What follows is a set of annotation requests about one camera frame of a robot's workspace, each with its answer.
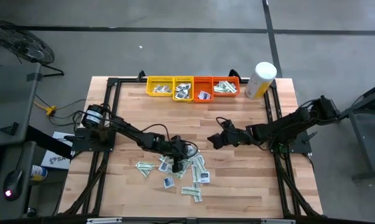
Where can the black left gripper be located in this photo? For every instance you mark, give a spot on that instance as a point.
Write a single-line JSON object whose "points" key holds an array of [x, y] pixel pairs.
{"points": [[175, 149]]}

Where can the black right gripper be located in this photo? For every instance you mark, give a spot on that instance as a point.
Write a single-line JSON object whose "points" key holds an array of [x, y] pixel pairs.
{"points": [[235, 135]]}

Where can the white alcohol pad packet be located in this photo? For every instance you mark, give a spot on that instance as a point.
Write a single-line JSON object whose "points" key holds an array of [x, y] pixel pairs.
{"points": [[205, 177], [181, 96], [186, 92], [164, 166], [168, 182], [179, 87], [192, 151], [187, 86]]}

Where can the green striped bandage packet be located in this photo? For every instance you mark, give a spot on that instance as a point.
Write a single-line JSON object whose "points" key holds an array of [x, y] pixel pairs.
{"points": [[219, 90], [144, 172], [222, 84], [178, 175], [187, 165], [145, 165], [195, 173], [232, 87], [201, 162], [164, 158], [198, 198], [190, 190], [196, 185], [227, 89]]}

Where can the white antiseptic towelette packet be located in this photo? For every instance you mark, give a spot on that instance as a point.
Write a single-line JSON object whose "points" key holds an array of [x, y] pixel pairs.
{"points": [[202, 96], [208, 96]]}

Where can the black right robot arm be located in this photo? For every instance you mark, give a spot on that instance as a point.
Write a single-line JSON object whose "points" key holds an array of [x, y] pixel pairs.
{"points": [[284, 126]]}

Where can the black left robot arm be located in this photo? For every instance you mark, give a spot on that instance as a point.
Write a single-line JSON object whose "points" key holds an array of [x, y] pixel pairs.
{"points": [[128, 130]]}

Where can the black clamp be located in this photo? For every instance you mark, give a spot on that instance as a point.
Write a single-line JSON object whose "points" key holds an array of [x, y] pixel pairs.
{"points": [[235, 74], [141, 75]]}

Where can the yellow plastic basket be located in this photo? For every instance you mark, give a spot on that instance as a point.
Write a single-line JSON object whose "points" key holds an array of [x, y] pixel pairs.
{"points": [[178, 79], [151, 81]]}

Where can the white yellow wipes canister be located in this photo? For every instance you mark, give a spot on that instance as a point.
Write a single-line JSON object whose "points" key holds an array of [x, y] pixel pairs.
{"points": [[262, 77]]}

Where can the white cardboard box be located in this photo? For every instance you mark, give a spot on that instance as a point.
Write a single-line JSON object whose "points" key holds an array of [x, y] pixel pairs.
{"points": [[55, 160]]}

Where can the yellow power plug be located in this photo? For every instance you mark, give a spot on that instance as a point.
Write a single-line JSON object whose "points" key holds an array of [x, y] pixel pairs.
{"points": [[51, 110]]}

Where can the blue yellow can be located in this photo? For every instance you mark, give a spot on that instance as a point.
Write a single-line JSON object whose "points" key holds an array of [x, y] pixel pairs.
{"points": [[38, 172]]}

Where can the grey metal table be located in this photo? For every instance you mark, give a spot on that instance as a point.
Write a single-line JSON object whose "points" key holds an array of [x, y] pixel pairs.
{"points": [[368, 140]]}

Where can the black computer mouse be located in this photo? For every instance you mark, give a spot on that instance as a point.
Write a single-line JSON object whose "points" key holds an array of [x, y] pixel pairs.
{"points": [[14, 183]]}

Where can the grey desk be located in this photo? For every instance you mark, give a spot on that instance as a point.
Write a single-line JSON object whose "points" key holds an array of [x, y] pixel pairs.
{"points": [[7, 93]]}

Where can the black floor fan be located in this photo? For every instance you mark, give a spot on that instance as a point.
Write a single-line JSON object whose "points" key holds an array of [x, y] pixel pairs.
{"points": [[22, 43]]}

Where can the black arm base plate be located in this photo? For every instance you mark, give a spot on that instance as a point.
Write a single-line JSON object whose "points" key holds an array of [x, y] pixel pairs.
{"points": [[302, 147], [91, 146]]}

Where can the silver frame bracket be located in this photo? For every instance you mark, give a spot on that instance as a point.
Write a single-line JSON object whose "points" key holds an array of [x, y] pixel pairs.
{"points": [[103, 221], [278, 221]]}

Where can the black desk bracket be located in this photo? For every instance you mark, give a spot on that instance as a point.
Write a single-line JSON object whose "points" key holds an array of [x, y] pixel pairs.
{"points": [[9, 129]]}

